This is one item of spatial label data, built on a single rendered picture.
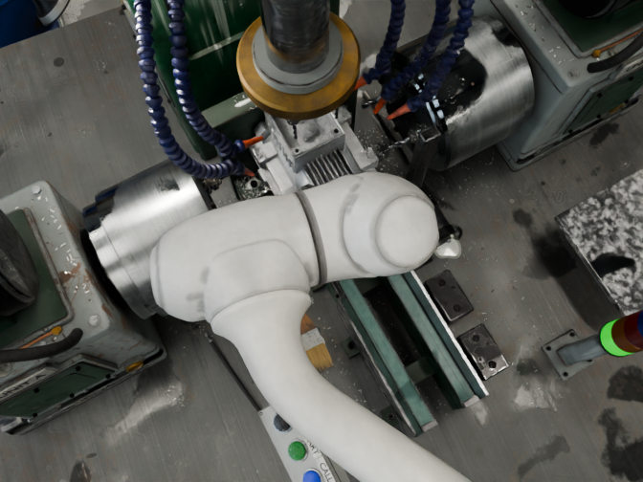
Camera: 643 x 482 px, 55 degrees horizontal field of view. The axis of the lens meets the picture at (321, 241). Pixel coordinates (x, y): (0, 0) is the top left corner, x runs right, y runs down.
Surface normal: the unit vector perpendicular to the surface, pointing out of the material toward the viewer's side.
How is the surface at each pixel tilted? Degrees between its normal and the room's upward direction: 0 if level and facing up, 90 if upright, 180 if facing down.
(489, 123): 62
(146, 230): 9
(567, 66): 0
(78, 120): 0
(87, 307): 0
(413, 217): 24
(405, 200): 19
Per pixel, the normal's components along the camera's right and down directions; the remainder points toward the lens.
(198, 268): 0.07, -0.04
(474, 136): 0.44, 0.64
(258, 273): 0.14, -0.32
